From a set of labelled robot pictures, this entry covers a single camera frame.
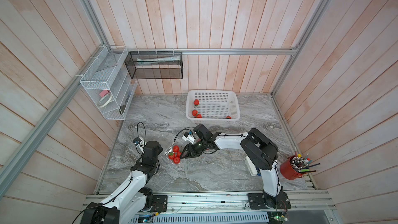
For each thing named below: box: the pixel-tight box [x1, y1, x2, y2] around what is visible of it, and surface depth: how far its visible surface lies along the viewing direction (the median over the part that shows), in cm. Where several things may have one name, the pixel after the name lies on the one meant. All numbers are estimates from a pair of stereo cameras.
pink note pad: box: [98, 89, 110, 98], surface depth 84 cm
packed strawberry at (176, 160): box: [173, 157, 181, 165], surface depth 85 cm
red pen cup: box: [279, 155, 304, 181], surface depth 83 cm
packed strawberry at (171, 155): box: [168, 151, 176, 160], surface depth 86 cm
